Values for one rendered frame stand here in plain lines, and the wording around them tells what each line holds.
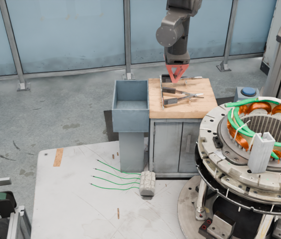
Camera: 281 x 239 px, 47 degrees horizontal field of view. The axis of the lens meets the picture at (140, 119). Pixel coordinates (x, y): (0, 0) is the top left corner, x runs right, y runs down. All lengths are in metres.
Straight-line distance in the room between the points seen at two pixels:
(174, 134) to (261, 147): 0.37
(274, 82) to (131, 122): 0.57
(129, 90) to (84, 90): 1.99
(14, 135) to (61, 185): 1.59
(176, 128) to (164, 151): 0.10
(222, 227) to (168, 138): 0.29
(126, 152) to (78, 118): 1.68
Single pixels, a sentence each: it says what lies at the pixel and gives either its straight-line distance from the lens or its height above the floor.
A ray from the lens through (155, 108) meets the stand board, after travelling 0.93.
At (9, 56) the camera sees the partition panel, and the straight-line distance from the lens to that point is 3.12.
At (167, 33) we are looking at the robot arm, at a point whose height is 1.28.
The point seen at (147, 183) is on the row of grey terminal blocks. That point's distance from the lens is 1.04.
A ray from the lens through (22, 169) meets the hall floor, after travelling 2.37.
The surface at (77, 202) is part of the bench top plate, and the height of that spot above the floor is 0.78.
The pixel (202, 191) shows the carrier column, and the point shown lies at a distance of 0.93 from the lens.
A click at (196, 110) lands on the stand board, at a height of 1.07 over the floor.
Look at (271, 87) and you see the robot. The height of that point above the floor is 0.98.
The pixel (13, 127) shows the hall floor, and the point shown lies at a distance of 2.76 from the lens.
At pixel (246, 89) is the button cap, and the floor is 1.04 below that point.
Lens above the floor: 1.60
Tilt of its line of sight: 37 degrees down
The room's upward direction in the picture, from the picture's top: straight up
